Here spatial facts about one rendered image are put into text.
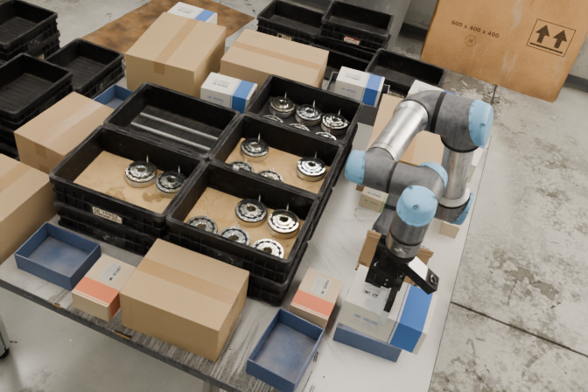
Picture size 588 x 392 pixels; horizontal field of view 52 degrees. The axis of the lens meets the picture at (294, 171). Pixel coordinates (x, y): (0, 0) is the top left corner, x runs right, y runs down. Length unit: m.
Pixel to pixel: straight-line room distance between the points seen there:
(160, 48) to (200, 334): 1.33
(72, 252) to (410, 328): 1.13
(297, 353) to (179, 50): 1.38
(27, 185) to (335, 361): 1.10
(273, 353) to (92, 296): 0.55
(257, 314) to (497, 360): 1.36
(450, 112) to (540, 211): 2.15
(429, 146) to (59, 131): 1.34
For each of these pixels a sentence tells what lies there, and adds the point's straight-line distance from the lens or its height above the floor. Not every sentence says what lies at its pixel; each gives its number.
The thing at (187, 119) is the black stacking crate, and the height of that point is 0.83.
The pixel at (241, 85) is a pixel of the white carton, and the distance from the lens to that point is 2.47.
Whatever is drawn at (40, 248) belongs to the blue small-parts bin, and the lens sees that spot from 2.09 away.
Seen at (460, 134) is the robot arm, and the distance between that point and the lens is 1.65.
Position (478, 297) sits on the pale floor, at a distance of 3.11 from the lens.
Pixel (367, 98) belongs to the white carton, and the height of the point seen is 0.79.
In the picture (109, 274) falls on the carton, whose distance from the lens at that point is 1.90.
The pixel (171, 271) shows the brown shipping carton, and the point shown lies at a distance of 1.79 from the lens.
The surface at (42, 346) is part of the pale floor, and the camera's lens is 2.72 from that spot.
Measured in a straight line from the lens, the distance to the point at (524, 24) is 4.62.
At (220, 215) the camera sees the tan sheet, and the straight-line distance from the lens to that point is 1.98.
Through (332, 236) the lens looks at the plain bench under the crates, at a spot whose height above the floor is 0.70.
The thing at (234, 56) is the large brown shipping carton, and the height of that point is 0.90.
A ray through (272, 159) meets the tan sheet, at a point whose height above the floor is 0.83.
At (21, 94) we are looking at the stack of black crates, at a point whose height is 0.49.
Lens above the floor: 2.26
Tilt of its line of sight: 42 degrees down
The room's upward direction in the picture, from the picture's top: 10 degrees clockwise
